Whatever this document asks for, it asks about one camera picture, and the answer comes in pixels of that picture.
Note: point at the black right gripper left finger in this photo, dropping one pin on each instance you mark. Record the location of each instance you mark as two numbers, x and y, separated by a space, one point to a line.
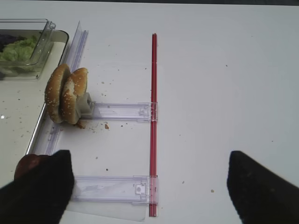
39 201

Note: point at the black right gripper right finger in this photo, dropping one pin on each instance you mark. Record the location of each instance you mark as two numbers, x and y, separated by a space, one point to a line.
259 195

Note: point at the sliced meat patties row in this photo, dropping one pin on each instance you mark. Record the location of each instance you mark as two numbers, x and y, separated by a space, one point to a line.
30 167

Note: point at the green lettuce in box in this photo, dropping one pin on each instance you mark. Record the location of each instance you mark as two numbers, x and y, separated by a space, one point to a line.
20 50

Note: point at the lower right clear holder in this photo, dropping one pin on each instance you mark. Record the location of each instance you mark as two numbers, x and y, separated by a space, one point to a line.
124 189

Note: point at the clear holder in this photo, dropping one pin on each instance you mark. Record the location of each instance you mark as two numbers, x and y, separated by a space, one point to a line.
124 189
140 112

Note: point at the white metal tray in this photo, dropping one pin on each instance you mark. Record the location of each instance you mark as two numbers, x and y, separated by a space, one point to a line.
22 100

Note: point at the sesame bun front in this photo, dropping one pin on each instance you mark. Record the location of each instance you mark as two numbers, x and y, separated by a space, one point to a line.
53 91

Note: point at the sesame bun rear torn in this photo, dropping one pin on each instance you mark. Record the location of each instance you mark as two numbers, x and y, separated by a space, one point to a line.
75 99

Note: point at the right red strip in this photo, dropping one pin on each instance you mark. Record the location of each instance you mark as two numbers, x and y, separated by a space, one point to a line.
153 129

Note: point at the upper right clear holder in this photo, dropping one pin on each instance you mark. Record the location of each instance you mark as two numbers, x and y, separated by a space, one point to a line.
140 112

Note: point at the clear plastic salad box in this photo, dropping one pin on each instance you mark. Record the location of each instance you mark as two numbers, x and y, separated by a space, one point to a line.
43 29

